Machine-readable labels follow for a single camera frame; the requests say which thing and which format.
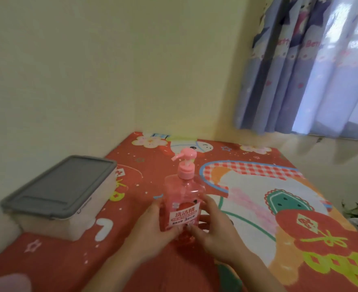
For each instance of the blue cartoon print curtain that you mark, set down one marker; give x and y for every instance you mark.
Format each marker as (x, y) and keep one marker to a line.
(306, 63)

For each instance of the person's left thumb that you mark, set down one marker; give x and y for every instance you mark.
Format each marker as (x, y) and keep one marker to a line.
(172, 233)

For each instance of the person's right forearm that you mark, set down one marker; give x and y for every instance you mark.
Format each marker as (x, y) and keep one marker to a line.
(255, 272)

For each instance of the person's right hand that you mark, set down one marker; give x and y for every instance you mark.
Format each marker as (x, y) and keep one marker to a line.
(217, 237)

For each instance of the person's left forearm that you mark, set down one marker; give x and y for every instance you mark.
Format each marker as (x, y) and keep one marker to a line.
(112, 270)

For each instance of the pink pump soap bottle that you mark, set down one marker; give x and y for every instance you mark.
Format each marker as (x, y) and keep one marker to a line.
(182, 197)

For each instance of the white box with grey lid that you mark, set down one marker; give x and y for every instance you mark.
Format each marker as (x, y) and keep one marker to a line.
(61, 194)

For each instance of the red cartoon print tablecloth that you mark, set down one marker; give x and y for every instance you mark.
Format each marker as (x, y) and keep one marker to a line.
(258, 215)

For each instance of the person's left hand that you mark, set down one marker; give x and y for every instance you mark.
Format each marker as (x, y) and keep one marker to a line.
(150, 232)

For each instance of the person's right thumb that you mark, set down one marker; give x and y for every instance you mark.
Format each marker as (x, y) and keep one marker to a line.
(195, 231)

